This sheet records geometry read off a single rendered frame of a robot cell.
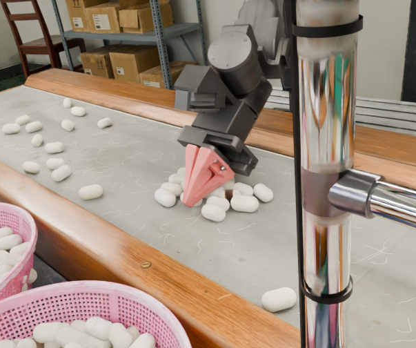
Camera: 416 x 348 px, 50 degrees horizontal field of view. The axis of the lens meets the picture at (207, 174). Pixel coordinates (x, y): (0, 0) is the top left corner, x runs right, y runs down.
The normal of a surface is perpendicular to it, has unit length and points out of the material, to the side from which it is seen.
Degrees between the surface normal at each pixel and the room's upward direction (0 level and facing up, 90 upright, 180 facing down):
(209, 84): 89
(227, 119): 36
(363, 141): 0
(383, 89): 88
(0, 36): 90
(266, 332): 0
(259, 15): 45
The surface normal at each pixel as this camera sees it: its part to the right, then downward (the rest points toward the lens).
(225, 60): -0.33, -0.40
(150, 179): -0.12, -0.88
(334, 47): 0.01, 0.47
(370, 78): -0.63, 0.41
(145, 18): 0.70, 0.26
